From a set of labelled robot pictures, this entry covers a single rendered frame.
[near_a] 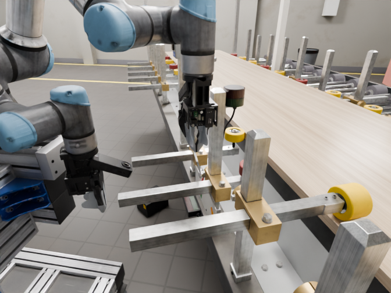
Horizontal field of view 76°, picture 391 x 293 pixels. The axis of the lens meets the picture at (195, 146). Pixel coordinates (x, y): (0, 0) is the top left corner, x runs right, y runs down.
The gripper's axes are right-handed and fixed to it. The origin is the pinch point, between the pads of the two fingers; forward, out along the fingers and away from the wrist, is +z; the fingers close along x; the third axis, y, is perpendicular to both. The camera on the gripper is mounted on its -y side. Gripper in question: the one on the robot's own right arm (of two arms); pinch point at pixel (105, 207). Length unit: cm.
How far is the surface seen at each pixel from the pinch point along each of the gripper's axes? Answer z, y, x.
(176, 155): -0.6, -25.3, -23.8
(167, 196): -1.6, -18.3, 1.4
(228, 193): -2.2, -36.1, 4.9
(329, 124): -7, -92, -23
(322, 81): -7, -142, -90
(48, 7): -61, 196, -804
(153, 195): -2.9, -14.1, 1.4
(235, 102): -28.4, -38.8, -1.2
